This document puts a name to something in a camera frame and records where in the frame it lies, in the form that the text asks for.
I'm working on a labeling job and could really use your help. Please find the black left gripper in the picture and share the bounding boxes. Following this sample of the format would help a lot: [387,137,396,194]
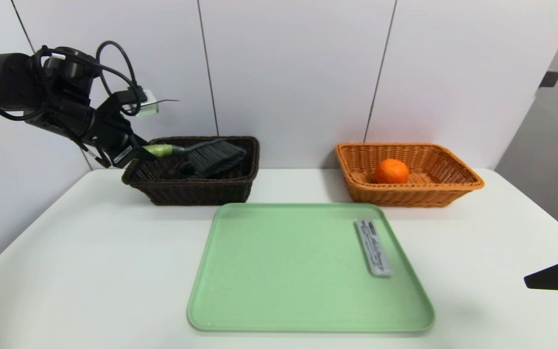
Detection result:
[90,109,157,169]

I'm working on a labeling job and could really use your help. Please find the grey brush with green handle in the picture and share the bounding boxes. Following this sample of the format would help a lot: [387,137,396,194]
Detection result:
[142,139,247,178]

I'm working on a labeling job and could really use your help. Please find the orange fruit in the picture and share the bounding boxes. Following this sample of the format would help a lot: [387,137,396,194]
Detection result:
[374,158,410,185]

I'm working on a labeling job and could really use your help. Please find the grey white printed eraser bar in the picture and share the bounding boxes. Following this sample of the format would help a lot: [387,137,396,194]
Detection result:
[355,219,393,278]

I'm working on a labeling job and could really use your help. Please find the dark brown wicker basket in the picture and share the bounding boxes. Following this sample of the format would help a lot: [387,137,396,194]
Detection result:
[121,136,260,206]

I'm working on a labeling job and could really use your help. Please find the orange wicker basket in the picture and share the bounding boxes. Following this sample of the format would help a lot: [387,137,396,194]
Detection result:
[335,142,485,208]

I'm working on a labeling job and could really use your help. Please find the light green plastic tray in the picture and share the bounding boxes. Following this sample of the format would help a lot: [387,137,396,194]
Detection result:
[186,203,435,334]

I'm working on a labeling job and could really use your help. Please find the left wrist camera unit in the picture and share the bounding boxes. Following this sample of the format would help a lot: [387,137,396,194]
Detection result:
[109,89,159,118]

